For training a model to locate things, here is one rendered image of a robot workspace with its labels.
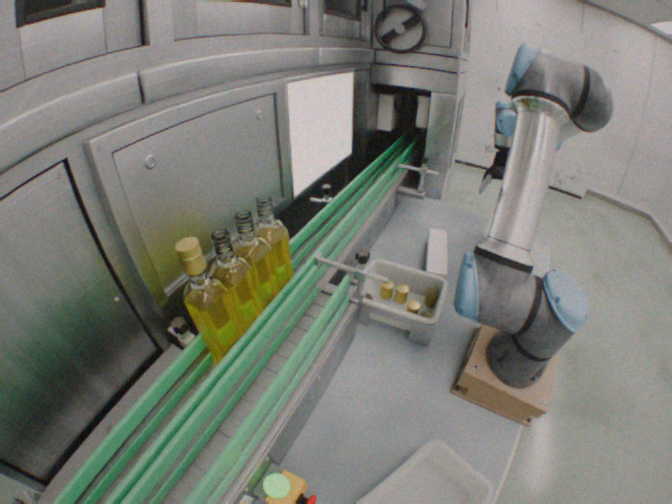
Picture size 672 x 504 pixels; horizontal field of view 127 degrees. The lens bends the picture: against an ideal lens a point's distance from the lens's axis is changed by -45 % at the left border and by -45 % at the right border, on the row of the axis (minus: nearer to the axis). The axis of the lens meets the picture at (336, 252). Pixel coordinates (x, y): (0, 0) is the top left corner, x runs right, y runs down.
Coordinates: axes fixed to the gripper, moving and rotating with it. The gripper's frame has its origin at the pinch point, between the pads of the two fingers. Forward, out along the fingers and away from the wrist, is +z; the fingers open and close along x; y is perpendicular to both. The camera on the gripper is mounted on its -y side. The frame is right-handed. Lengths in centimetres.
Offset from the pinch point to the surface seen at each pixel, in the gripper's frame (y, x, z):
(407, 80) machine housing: 16, 41, -41
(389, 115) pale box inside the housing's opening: 27, 56, -24
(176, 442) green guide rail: -112, 23, -6
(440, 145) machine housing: 18.5, 28.4, -12.8
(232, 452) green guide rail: -107, 17, -4
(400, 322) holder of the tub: -60, 14, 11
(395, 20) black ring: 14, 43, -67
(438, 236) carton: -19.8, 17.5, 9.4
